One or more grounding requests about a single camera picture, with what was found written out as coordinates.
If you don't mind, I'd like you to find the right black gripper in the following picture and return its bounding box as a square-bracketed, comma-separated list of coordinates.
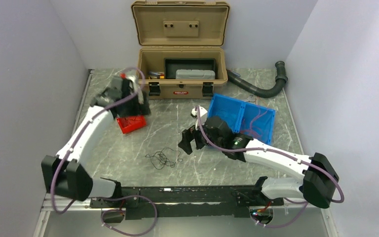
[178, 117, 224, 155]

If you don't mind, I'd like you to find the coloured cable bundle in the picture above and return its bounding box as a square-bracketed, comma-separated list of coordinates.
[145, 147, 184, 171]

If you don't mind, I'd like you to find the blue two-compartment plastic bin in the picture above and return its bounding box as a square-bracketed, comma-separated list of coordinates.
[208, 93, 276, 145]

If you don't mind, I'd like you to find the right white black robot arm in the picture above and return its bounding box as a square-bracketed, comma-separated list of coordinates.
[178, 116, 344, 209]

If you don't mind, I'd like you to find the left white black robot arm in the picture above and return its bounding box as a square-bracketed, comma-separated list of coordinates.
[41, 74, 151, 207]

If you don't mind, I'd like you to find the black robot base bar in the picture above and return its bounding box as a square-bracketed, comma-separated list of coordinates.
[90, 185, 284, 220]

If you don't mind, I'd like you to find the red plastic bin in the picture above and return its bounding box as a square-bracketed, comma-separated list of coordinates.
[116, 116, 147, 134]

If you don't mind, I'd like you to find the yellow orange tool in toolbox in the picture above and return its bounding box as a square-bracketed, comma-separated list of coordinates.
[148, 72, 165, 79]

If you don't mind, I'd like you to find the black tray in toolbox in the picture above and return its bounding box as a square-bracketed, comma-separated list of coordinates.
[164, 58, 217, 79]

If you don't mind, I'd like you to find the grey case in toolbox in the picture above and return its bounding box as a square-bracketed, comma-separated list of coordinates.
[176, 69, 216, 79]

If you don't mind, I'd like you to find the silver wrench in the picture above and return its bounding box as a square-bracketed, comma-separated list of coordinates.
[243, 95, 257, 104]

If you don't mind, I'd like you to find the tan plastic toolbox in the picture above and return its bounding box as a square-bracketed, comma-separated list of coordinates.
[131, 0, 230, 99]

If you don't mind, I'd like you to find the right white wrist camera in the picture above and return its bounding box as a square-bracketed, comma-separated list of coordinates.
[190, 106, 208, 132]

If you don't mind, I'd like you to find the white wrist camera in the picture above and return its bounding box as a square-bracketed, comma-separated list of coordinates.
[120, 73, 144, 105]
[190, 106, 208, 132]

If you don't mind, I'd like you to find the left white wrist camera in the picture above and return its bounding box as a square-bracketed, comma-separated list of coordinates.
[120, 73, 144, 105]

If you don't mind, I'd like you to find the black corrugated hose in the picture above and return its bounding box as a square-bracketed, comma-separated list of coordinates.
[227, 61, 289, 99]

